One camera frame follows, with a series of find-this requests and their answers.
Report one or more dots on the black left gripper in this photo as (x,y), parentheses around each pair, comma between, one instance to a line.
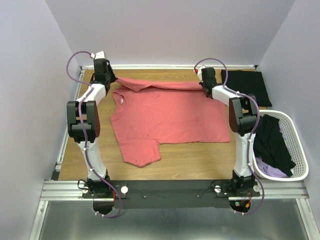
(113,78)

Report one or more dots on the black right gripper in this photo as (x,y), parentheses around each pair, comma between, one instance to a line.
(201,83)

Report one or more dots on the pink t-shirt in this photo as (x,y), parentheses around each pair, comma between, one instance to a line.
(151,113)

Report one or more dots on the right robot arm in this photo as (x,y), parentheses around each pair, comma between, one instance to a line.
(243,120)

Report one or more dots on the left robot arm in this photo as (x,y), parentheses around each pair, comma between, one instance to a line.
(83,125)

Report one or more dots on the folded black t-shirt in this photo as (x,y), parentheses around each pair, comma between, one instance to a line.
(249,82)

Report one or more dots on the black t-shirt in basket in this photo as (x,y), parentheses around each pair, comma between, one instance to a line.
(272,142)

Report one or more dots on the lavender t-shirt in basket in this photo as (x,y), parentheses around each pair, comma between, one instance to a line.
(272,171)

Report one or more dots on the white plastic laundry basket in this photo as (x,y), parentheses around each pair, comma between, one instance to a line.
(278,154)

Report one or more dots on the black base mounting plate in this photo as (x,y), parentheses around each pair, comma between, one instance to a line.
(171,194)

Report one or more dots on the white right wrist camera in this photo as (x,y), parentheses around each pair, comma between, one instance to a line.
(200,71)

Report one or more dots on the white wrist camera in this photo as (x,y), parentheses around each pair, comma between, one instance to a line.
(100,55)
(200,71)

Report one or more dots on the white table edge rail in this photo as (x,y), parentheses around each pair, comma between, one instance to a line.
(172,67)

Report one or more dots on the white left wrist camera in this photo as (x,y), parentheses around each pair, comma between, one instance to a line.
(100,55)

